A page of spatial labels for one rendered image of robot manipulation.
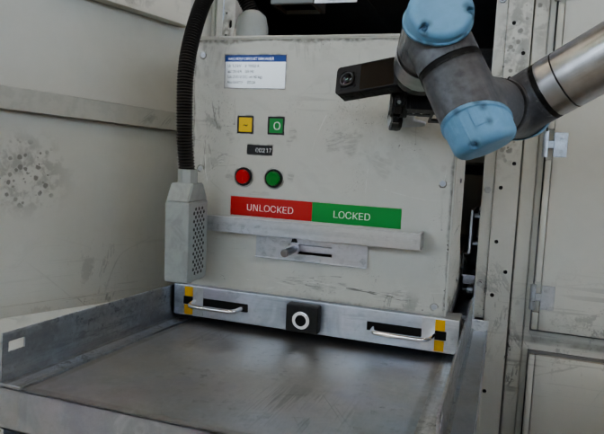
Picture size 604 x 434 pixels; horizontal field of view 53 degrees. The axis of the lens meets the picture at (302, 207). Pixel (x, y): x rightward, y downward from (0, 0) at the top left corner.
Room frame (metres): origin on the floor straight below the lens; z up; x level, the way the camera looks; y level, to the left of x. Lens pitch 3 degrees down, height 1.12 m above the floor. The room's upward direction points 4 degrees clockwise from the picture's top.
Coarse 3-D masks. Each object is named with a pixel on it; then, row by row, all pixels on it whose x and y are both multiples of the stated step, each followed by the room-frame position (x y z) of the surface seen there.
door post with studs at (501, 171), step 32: (512, 0) 1.23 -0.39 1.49; (512, 32) 1.23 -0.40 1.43; (512, 64) 1.22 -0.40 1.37; (512, 160) 1.22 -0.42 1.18; (512, 192) 1.22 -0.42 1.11; (480, 224) 1.24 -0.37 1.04; (512, 224) 1.22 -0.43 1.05; (480, 256) 1.24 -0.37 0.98; (480, 288) 1.24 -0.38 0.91; (480, 416) 1.23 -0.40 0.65
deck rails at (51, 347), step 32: (160, 288) 1.12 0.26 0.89; (64, 320) 0.88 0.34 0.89; (96, 320) 0.95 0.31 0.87; (128, 320) 1.03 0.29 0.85; (160, 320) 1.13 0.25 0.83; (0, 352) 0.77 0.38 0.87; (32, 352) 0.82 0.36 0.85; (64, 352) 0.88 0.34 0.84; (96, 352) 0.92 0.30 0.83; (0, 384) 0.77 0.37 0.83; (32, 384) 0.78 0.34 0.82; (448, 384) 0.68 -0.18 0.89; (448, 416) 0.72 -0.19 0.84
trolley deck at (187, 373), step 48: (192, 336) 1.05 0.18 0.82; (240, 336) 1.07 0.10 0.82; (288, 336) 1.10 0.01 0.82; (480, 336) 1.19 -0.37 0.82; (48, 384) 0.78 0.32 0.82; (96, 384) 0.80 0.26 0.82; (144, 384) 0.81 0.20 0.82; (192, 384) 0.82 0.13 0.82; (240, 384) 0.83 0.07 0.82; (288, 384) 0.84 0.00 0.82; (336, 384) 0.85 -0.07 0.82; (384, 384) 0.87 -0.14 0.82; (480, 384) 0.88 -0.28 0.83; (48, 432) 0.74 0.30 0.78; (96, 432) 0.72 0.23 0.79; (144, 432) 0.70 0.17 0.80; (192, 432) 0.68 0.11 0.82; (240, 432) 0.67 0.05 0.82; (288, 432) 0.68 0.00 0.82; (336, 432) 0.69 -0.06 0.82; (384, 432) 0.70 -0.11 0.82
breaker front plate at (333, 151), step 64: (320, 64) 1.06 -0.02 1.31; (256, 128) 1.10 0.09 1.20; (320, 128) 1.07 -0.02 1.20; (384, 128) 1.03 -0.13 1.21; (256, 192) 1.11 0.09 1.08; (320, 192) 1.07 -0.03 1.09; (384, 192) 1.03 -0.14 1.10; (448, 192) 1.00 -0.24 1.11; (256, 256) 1.11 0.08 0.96; (320, 256) 1.07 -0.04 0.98; (384, 256) 1.04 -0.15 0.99; (448, 256) 1.00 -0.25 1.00
